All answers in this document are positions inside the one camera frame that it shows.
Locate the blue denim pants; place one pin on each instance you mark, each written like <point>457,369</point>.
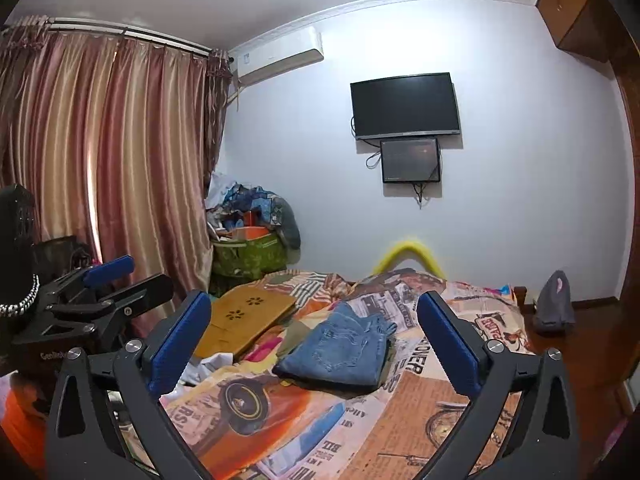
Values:
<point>335,350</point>

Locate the wooden door frame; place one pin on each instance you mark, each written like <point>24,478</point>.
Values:
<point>631,135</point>

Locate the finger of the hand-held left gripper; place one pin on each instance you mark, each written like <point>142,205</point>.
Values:
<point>145,295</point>
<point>110,270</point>

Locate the white air conditioner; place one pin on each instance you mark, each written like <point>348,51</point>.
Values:
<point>275,60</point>

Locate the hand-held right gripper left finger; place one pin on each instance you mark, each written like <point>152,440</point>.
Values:
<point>182,340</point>

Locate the green storage box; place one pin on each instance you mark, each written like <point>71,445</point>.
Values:
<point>245,260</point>

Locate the wooden wall cabinet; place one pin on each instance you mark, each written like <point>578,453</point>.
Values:
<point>570,5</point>

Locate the small black monitor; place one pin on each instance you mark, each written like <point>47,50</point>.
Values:
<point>410,160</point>

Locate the dark brown bag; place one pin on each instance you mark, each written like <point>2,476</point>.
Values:
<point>60,255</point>

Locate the wooden bed post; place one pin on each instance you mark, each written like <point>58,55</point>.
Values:
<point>521,297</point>

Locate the wooden lap desk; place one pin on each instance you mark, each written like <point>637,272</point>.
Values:
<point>240,315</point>

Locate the white cloth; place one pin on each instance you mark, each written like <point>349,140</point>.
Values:
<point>205,365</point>

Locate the black wall television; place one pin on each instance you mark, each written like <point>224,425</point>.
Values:
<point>405,105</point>

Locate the green bag with clothes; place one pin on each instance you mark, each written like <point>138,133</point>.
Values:
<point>260,205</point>

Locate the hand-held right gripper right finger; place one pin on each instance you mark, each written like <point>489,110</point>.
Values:
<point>447,345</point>

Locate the grey bag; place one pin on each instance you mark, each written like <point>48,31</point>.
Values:
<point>552,310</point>

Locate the white curtain rod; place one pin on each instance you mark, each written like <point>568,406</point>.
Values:
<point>150,37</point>

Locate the yellow pillow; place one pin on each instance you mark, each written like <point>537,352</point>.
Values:
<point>407,247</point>

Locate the pink striped curtain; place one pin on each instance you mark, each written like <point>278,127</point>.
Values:
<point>125,160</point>

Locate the printed blanket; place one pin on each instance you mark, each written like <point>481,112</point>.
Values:
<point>400,425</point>

